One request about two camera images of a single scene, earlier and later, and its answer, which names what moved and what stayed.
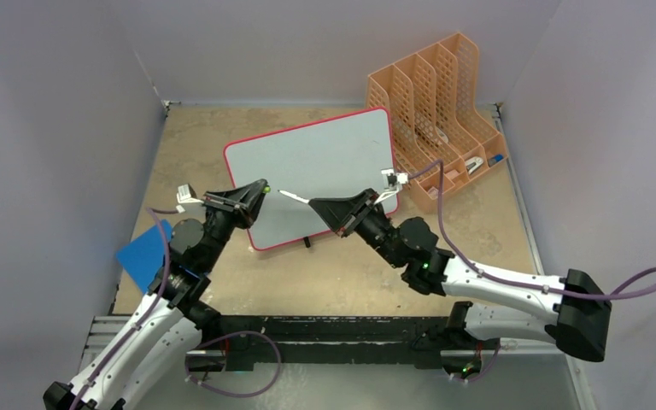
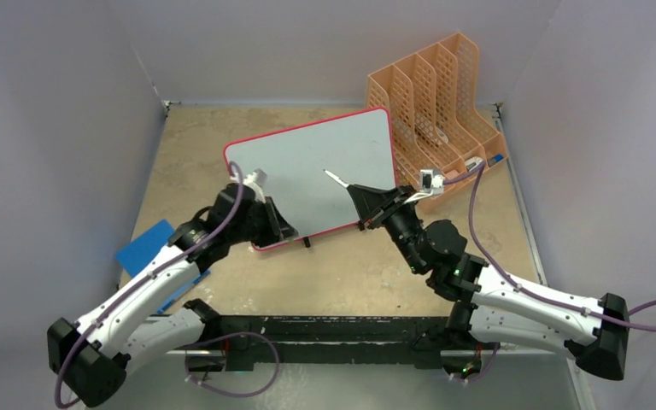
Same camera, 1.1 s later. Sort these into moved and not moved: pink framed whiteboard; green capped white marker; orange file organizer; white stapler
Moved: green capped white marker
Not moved: pink framed whiteboard; white stapler; orange file organizer
